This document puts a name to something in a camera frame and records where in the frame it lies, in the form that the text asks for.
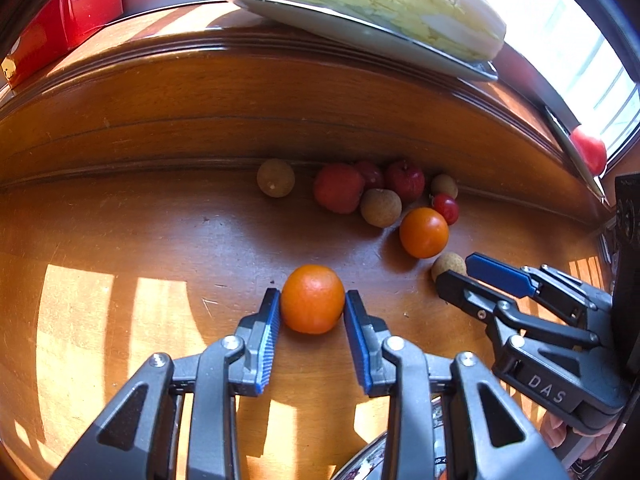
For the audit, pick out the large red tomato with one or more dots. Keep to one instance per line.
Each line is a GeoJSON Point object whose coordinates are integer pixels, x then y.
{"type": "Point", "coordinates": [338, 187]}

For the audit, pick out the oval metal tray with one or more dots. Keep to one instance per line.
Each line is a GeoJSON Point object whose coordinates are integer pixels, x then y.
{"type": "Point", "coordinates": [310, 17]}

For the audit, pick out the small dark red apple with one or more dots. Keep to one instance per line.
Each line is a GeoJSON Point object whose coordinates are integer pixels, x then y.
{"type": "Point", "coordinates": [371, 174]}

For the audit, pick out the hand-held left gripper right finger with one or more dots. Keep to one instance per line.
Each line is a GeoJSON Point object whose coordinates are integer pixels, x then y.
{"type": "Point", "coordinates": [356, 335]}

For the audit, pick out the tall red box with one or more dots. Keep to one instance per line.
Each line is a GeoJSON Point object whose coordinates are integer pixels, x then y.
{"type": "Point", "coordinates": [65, 15]}

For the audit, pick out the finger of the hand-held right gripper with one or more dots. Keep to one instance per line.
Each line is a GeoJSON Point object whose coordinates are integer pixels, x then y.
{"type": "Point", "coordinates": [465, 292]}
{"type": "Point", "coordinates": [500, 275]}

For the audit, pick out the red cherry tomato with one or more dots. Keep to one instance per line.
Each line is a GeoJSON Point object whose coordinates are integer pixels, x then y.
{"type": "Point", "coordinates": [446, 208]}

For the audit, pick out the small metal tray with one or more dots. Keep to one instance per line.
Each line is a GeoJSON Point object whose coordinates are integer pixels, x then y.
{"type": "Point", "coordinates": [562, 132]}

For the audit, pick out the longan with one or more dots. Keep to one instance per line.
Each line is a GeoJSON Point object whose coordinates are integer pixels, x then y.
{"type": "Point", "coordinates": [446, 264]}
{"type": "Point", "coordinates": [275, 177]}
{"type": "Point", "coordinates": [381, 208]}
{"type": "Point", "coordinates": [444, 185]}

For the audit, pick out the smooth orange tomato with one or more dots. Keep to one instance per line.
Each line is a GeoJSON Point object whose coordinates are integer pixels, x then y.
{"type": "Point", "coordinates": [423, 232]}

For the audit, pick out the orange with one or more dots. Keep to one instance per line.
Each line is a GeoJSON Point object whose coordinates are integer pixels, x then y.
{"type": "Point", "coordinates": [312, 300]}

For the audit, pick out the window frame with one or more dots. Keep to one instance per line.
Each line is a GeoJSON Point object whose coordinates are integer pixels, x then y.
{"type": "Point", "coordinates": [540, 85]}

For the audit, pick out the blue floral plate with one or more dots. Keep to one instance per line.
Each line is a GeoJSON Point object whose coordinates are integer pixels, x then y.
{"type": "Point", "coordinates": [365, 460]}

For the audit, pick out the person's right hand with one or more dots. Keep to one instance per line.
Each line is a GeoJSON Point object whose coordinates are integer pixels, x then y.
{"type": "Point", "coordinates": [552, 432]}

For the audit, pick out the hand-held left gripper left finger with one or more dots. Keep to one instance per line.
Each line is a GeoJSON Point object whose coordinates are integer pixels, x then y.
{"type": "Point", "coordinates": [267, 330]}

